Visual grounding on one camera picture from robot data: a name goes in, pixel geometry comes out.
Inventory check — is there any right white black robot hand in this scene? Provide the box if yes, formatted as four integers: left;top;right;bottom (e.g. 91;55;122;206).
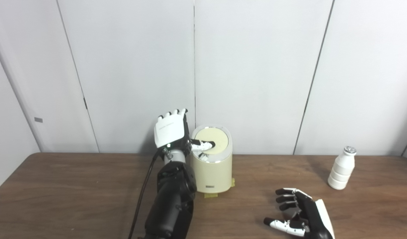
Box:
264;188;336;239

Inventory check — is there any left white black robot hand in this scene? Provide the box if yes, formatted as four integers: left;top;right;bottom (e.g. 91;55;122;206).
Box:
153;108;216;162

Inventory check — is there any cream round bin lid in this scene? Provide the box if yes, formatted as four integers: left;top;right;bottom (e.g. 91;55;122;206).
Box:
194;128;229;155

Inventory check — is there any small white plastic bottle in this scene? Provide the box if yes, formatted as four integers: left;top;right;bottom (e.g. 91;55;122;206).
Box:
328;146;357;190

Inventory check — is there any cream-colored bin body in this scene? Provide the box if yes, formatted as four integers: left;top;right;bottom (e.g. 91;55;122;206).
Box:
190;124;233;194

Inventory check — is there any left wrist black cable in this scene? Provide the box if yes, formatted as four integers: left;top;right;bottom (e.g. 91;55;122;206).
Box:
128;151;164;239

